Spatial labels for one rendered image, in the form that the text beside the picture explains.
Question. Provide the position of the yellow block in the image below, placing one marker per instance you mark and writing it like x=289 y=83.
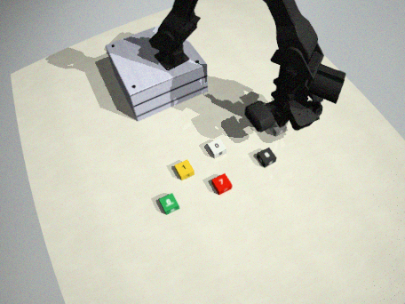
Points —
x=184 y=170

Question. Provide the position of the green block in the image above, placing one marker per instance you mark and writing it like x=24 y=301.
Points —
x=169 y=204

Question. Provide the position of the red block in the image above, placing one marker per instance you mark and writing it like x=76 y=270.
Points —
x=222 y=184

